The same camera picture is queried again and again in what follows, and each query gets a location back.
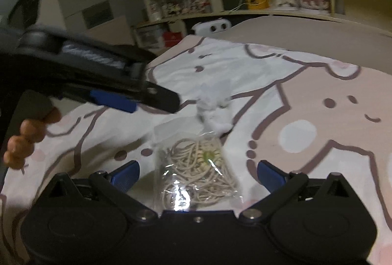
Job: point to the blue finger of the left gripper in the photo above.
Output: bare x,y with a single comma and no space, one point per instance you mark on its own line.
114,101

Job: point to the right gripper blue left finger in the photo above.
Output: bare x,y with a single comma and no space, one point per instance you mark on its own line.
119,180

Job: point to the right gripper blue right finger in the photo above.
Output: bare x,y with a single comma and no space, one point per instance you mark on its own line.
271,177

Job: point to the bag of rubber bands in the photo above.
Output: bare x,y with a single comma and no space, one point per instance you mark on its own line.
192,172

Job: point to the white tissue bag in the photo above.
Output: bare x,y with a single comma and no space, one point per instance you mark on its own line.
214,107

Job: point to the person's left hand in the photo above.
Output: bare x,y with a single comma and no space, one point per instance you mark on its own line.
31,132

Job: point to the cartoon bear printed blanket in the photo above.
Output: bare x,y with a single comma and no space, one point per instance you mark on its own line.
297,110

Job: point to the red box on shelf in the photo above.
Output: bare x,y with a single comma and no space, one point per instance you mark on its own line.
171,39

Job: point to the yellow bucket on shelf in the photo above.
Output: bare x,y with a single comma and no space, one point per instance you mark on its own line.
257,5

